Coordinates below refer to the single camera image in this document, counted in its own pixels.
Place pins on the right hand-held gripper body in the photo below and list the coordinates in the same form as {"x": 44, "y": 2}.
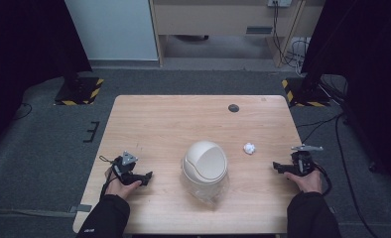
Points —
{"x": 303, "y": 162}

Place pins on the dark round table grommet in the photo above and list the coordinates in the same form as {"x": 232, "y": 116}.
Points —
{"x": 233, "y": 108}

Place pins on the grey tape strip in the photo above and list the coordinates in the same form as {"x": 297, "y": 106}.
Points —
{"x": 80, "y": 208}

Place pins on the white panel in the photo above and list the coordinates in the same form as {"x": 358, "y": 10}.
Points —
{"x": 110, "y": 29}

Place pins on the black stand base hazard stripes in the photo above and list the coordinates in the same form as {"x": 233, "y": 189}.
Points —
{"x": 79, "y": 92}
{"x": 304, "y": 94}

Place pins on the person's left hand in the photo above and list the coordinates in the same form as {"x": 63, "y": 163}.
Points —
{"x": 119, "y": 189}

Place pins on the clear plastic bag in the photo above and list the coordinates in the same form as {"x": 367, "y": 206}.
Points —
{"x": 206, "y": 195}

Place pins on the light wooden desk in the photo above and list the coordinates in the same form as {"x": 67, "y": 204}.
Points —
{"x": 216, "y": 20}

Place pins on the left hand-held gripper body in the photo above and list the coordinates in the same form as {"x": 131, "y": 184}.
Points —
{"x": 124, "y": 164}

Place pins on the black curtain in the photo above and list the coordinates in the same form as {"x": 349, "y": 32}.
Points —
{"x": 25, "y": 49}
{"x": 365, "y": 66}

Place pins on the beige swing-lid trash can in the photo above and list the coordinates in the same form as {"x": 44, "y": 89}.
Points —
{"x": 205, "y": 163}

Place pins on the grey power outlet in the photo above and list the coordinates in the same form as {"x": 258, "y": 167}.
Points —
{"x": 279, "y": 3}

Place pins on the person's right hand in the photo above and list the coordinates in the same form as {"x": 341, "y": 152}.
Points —
{"x": 307, "y": 182}

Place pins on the crumpled white paper ball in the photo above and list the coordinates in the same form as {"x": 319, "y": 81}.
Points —
{"x": 249, "y": 148}

